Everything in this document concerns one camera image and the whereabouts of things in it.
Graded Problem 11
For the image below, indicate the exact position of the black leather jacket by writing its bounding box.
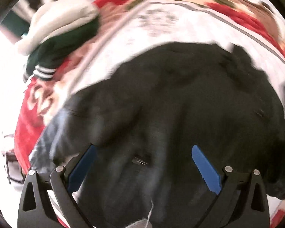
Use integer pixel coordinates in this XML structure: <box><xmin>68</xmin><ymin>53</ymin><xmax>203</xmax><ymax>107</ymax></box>
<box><xmin>29</xmin><ymin>43</ymin><xmax>285</xmax><ymax>227</ymax></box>

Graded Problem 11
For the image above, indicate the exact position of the red floral blanket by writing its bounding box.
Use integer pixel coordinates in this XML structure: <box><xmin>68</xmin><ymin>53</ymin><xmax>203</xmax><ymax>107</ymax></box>
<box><xmin>15</xmin><ymin>0</ymin><xmax>285</xmax><ymax>227</ymax></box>

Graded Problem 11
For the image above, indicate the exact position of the green striped folded garment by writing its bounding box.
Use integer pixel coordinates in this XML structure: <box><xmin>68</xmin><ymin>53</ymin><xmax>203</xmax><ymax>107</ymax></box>
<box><xmin>22</xmin><ymin>16</ymin><xmax>100</xmax><ymax>82</ymax></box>

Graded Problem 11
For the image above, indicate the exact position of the dark green hanging garment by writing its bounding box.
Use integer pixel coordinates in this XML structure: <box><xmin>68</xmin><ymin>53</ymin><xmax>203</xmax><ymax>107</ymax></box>
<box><xmin>1</xmin><ymin>11</ymin><xmax>30</xmax><ymax>38</ymax></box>

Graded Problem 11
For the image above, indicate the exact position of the cream folded sweater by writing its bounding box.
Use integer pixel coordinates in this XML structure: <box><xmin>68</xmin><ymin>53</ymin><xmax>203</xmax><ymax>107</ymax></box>
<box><xmin>15</xmin><ymin>0</ymin><xmax>98</xmax><ymax>56</ymax></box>

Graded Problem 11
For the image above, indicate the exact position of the white quilted floral mat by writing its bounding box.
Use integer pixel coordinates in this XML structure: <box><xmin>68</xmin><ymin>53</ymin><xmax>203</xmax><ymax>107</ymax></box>
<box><xmin>59</xmin><ymin>0</ymin><xmax>285</xmax><ymax>105</ymax></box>

